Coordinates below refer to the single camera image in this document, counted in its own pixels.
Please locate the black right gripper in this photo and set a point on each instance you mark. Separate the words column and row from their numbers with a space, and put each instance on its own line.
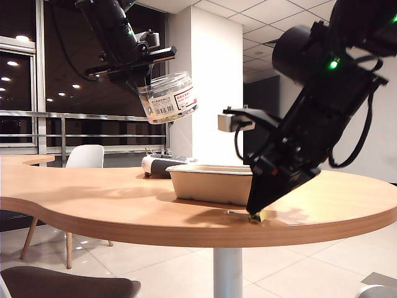
column 288, row 158

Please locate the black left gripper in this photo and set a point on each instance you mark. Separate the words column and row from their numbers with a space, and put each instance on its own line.
column 130, row 67

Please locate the clear plastic labelled jar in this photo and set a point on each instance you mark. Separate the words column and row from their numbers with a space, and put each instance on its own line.
column 169, row 99

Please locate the beige pulp rectangular tray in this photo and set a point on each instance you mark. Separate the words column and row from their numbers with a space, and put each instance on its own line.
column 207, row 186

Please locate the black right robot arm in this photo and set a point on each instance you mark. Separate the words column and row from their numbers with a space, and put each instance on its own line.
column 325, row 93

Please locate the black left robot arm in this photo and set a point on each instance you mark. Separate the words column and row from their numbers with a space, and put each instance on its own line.
column 114, row 28

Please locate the metal railing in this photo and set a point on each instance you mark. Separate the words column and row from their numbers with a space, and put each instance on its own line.
column 93, row 116

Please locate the white square pillar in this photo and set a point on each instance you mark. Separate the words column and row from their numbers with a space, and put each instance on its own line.
column 217, row 62

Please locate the white and black remote controller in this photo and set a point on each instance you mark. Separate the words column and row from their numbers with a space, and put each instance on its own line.
column 158, row 166

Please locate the white chair with wooden legs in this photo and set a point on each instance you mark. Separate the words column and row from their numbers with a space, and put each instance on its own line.
column 85, row 156

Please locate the dark door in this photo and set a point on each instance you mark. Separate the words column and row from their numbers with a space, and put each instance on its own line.
column 257, row 93

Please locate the grey seat white chair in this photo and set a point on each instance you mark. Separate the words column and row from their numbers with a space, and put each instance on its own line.
column 378, row 291

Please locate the dark brown seat chair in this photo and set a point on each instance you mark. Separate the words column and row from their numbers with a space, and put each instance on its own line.
column 62, row 282

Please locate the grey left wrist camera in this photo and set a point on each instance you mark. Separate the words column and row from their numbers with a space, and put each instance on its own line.
column 151, row 39

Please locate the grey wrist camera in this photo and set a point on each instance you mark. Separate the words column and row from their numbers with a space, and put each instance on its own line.
column 151, row 39
column 229, row 122

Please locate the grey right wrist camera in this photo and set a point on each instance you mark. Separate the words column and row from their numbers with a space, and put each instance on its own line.
column 229, row 122

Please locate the white table pedestal leg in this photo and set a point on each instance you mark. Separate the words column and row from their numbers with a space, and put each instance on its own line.
column 228, row 273

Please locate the white window frame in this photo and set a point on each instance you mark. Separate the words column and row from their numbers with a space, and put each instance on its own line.
column 39, row 62

